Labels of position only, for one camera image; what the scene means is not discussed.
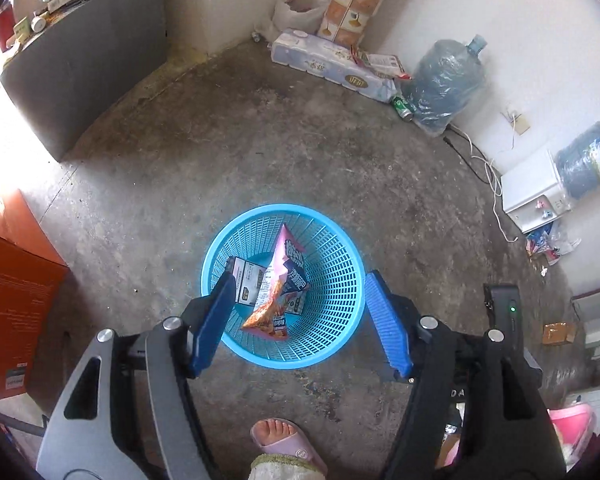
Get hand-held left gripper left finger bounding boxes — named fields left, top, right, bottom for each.
left=34, top=271, right=238, bottom=480

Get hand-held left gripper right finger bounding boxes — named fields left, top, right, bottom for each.
left=364, top=270, right=567, bottom=480

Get white drink carton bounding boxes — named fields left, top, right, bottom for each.
left=228, top=256, right=271, bottom=307

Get blue plastic mesh basket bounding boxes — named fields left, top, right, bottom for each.
left=201, top=203, right=367, bottom=370

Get pink snack packet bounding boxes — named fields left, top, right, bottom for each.
left=241, top=223, right=311, bottom=342

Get small cardboard box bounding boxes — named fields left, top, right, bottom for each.
left=542, top=322, right=578, bottom=346

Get colourful wrappers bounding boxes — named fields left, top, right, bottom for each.
left=525, top=225, right=581, bottom=266

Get white water dispenser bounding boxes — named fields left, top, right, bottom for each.
left=500, top=147, right=573, bottom=233

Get person's foot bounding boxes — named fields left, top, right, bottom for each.
left=252, top=420, right=301, bottom=453

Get pink plastic basin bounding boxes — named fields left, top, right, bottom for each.
left=547, top=402, right=598, bottom=461

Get pink slipper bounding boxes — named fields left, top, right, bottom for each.
left=250, top=417, right=328, bottom=476

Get fleece trouser leg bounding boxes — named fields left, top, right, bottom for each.
left=250, top=452, right=327, bottom=480

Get blue water jug with label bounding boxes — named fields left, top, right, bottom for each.
left=554, top=121, right=600, bottom=201

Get orange cardboard box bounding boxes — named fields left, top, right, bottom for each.
left=0, top=180, right=71, bottom=401

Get green drink can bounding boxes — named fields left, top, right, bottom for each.
left=391, top=94, right=415, bottom=122

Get plastic-wrapped water jug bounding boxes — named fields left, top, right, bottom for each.
left=405, top=34, right=488, bottom=138

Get red white paper packet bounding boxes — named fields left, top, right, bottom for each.
left=352, top=47, right=411, bottom=81

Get toilet paper multipack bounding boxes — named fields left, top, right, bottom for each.
left=271, top=29, right=398, bottom=103

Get grey cabinet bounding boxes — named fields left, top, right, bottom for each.
left=0, top=0, right=168, bottom=161

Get white sack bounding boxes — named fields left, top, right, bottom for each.
left=272, top=0, right=328, bottom=36

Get tall tile-pattern box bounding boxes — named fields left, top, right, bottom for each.
left=317, top=0, right=403, bottom=48

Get red bottle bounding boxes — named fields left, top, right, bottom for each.
left=0, top=0, right=14, bottom=52

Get white cable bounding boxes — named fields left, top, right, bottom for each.
left=447, top=125, right=520, bottom=243

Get black cable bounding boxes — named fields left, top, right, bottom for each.
left=442, top=135, right=496, bottom=186

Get wall socket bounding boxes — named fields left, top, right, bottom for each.
left=500, top=107, right=531, bottom=136

